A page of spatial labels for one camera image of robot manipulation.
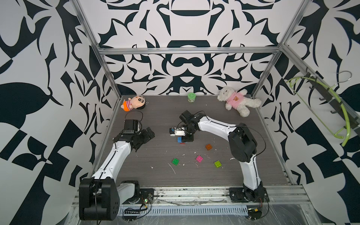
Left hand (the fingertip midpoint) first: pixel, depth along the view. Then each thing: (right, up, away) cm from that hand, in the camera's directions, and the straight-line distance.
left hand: (147, 134), depth 86 cm
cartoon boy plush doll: (-12, +21, +19) cm, 30 cm away
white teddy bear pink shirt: (+64, +22, +22) cm, 71 cm away
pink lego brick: (+32, -14, -1) cm, 35 cm away
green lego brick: (+17, -16, -1) cm, 23 cm away
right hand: (+22, -1, +7) cm, 23 cm away
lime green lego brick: (+42, -17, -3) cm, 45 cm away
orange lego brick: (+38, -8, +5) cm, 39 cm away
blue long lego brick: (+20, -2, -4) cm, 20 cm away
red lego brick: (+21, -7, +6) cm, 23 cm away
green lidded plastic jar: (+29, +25, +28) cm, 47 cm away
